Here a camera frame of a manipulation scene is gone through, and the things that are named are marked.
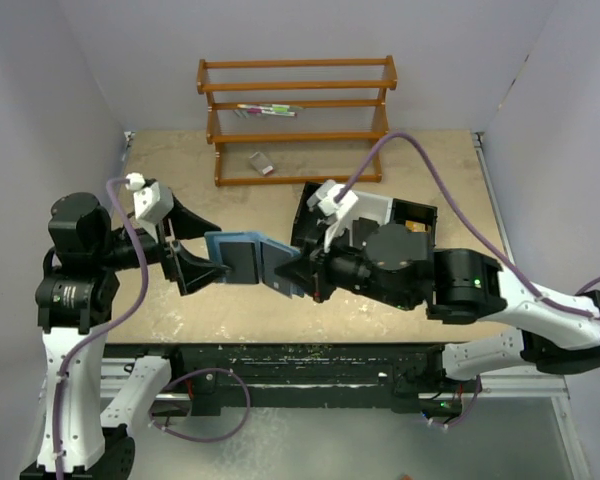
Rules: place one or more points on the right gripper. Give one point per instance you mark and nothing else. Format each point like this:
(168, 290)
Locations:
(310, 272)

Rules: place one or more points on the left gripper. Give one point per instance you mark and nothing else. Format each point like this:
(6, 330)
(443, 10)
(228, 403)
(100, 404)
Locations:
(188, 270)

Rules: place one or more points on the blue card holder wallet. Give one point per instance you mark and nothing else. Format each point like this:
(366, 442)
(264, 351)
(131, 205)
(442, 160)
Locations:
(268, 252)

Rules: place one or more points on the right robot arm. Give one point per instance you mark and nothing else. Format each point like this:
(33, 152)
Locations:
(557, 333)

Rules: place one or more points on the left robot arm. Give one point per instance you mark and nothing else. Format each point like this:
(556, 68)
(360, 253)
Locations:
(83, 440)

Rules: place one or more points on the black and white organizer tray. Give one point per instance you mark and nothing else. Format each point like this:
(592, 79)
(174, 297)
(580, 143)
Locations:
(382, 209)

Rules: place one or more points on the small clear plastic box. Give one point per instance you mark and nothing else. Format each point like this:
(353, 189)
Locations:
(261, 163)

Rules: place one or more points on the wooden three-tier shelf rack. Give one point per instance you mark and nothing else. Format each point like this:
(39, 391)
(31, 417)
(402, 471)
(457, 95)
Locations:
(343, 100)

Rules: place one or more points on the green marker pen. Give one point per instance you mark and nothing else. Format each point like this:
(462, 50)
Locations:
(281, 107)

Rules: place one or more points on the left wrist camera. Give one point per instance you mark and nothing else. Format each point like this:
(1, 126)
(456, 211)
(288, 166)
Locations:
(152, 202)

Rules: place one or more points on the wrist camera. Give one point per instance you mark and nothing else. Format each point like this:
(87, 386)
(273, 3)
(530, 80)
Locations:
(152, 202)
(335, 203)

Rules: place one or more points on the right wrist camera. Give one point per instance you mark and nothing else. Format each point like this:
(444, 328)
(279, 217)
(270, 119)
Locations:
(335, 203)

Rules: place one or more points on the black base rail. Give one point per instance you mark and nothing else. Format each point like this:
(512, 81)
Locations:
(401, 377)

